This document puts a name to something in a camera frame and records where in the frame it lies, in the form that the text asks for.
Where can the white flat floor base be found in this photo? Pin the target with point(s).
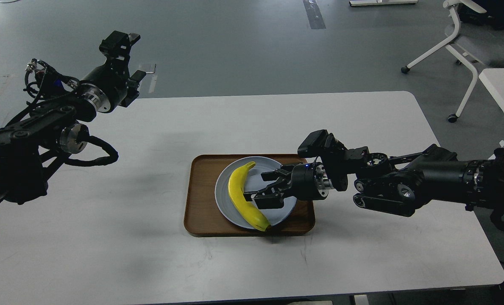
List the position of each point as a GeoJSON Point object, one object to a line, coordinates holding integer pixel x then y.
{"type": "Point", "coordinates": [355, 3]}

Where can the white office chair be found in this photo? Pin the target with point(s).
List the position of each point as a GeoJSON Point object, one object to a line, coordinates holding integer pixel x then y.
{"type": "Point", "coordinates": [469, 44]}

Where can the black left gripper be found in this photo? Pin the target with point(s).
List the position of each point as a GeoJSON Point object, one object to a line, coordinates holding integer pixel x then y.
{"type": "Point", "coordinates": [107, 85]}

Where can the yellow banana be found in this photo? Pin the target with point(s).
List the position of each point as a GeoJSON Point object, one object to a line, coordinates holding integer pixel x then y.
{"type": "Point", "coordinates": [235, 190]}

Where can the brown wooden tray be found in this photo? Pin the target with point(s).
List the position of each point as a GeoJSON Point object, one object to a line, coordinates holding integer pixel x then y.
{"type": "Point", "coordinates": [202, 217]}

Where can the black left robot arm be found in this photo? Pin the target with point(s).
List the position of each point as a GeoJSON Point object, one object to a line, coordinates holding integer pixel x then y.
{"type": "Point", "coordinates": [51, 131]}

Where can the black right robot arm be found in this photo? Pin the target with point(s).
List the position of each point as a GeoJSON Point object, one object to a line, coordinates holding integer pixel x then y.
{"type": "Point", "coordinates": [396, 185]}

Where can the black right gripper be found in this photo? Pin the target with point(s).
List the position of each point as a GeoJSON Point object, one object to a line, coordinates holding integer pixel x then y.
{"type": "Point", "coordinates": [303, 182]}

